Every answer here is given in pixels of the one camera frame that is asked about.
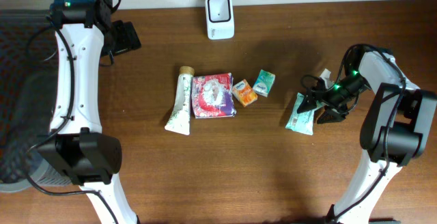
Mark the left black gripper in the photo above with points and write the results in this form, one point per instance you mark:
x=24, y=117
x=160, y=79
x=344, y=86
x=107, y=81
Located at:
x=128, y=37

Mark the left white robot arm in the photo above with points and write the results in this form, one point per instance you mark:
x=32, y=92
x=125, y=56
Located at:
x=76, y=146

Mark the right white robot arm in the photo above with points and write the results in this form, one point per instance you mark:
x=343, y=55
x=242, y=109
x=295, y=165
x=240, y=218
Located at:
x=394, y=132

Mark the red purple tissue pack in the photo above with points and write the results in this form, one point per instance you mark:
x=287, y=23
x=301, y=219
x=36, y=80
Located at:
x=212, y=97

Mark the white barcode scanner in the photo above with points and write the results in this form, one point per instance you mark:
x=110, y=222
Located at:
x=219, y=19

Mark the grey plastic mesh basket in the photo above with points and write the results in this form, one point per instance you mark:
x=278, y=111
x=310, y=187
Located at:
x=28, y=93

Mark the white bamboo print tube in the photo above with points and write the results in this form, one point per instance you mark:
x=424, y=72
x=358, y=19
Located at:
x=180, y=117

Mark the teal small tissue pack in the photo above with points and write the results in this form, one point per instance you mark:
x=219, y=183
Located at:
x=264, y=83

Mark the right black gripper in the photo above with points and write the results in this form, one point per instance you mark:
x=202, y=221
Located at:
x=320, y=91

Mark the mint green wipes pack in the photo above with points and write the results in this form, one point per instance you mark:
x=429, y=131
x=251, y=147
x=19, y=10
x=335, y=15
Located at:
x=302, y=122

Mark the orange small tissue pack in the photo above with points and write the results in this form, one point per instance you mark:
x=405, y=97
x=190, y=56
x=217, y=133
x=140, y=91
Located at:
x=244, y=93

